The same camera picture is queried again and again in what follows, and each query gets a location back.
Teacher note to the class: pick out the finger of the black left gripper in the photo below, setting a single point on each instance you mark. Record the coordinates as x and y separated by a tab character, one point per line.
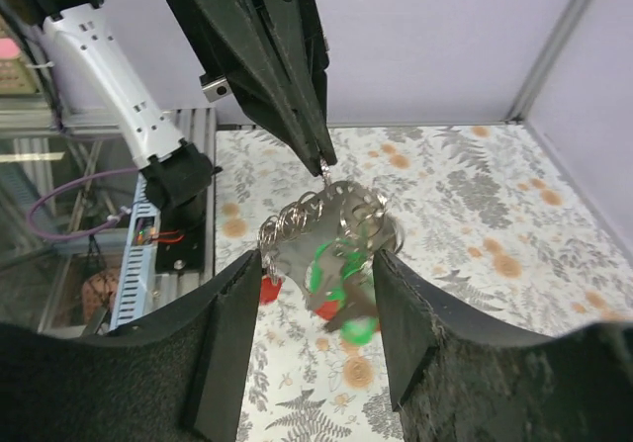
222	35
289	97

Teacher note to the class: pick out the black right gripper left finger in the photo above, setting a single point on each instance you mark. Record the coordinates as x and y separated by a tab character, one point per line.
175	374

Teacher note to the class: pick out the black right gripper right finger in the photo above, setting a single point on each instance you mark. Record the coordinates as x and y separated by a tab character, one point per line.
459	374

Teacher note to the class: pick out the green key tag with key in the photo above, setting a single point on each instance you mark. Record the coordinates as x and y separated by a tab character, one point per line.
355	321

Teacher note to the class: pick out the metal key holder red handle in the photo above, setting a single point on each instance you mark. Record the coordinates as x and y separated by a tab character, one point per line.
343	209

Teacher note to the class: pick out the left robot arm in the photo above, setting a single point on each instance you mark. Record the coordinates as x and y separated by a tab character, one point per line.
79	28

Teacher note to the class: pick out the white slotted cable duct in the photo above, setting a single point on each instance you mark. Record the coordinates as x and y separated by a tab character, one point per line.
137	265

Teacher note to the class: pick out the aluminium front rail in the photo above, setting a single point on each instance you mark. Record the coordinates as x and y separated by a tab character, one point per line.
190	176

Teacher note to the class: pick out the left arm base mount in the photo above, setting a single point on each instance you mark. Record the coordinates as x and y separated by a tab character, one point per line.
181	245

